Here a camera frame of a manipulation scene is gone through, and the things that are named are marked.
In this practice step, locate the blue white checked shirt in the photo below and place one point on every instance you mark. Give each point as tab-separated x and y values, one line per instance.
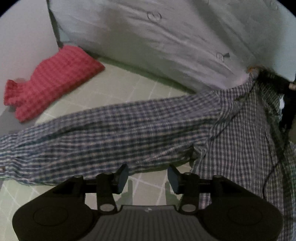
138	129

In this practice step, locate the light blue carrot print sheet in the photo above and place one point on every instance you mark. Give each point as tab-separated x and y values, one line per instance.
161	41

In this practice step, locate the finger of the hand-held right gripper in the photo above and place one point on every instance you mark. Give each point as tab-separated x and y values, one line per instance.
288	87

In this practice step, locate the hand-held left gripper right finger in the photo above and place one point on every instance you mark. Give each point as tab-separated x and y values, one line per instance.
174	179

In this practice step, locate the red checked cloth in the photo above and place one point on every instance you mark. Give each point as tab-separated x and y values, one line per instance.
53	78

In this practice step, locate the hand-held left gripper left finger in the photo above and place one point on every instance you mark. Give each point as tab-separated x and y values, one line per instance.
121	177

